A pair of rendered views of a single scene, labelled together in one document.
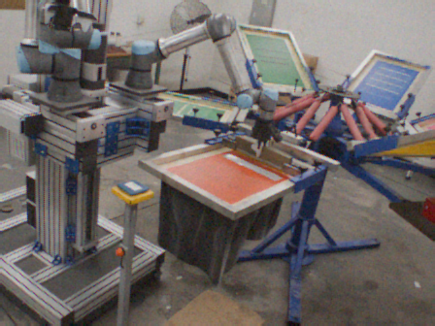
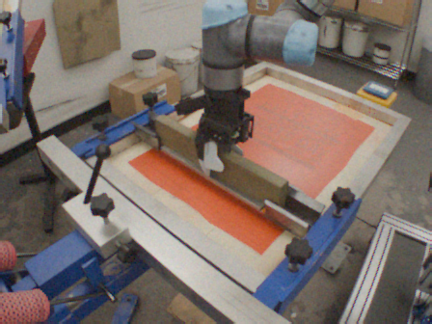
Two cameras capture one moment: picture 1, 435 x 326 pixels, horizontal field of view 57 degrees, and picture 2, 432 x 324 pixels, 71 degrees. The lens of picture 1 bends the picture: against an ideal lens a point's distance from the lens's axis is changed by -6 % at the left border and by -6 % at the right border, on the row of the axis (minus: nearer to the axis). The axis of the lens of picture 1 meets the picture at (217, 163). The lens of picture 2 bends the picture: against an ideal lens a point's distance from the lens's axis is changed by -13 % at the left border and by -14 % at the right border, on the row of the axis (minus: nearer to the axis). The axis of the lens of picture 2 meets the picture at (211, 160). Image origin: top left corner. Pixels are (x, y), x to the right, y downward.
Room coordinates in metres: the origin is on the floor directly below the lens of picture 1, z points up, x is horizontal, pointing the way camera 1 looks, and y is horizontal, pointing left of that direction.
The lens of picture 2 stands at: (2.73, -0.16, 1.48)
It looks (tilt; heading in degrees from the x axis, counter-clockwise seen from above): 39 degrees down; 186
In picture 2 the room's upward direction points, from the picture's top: straight up
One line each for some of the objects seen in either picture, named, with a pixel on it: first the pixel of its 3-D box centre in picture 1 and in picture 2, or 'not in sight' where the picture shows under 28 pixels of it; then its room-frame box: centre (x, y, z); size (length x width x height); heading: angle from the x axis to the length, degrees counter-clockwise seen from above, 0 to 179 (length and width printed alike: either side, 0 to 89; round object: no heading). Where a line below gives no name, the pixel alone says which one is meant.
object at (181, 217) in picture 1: (189, 226); not in sight; (1.74, 0.07, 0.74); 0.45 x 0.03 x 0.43; 54
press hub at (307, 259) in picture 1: (317, 176); not in sight; (2.83, -0.72, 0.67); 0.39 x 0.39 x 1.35
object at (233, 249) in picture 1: (253, 230); not in sight; (1.81, -0.23, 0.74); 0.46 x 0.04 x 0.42; 144
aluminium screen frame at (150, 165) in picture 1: (236, 169); (268, 138); (1.98, -0.10, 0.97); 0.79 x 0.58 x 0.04; 144
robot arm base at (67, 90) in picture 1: (64, 86); not in sight; (1.74, 0.71, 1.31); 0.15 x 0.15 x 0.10
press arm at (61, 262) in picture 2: not in sight; (75, 256); (2.43, -0.43, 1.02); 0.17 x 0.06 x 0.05; 144
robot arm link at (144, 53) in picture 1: (143, 53); not in sight; (2.19, 0.48, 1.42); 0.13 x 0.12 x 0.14; 167
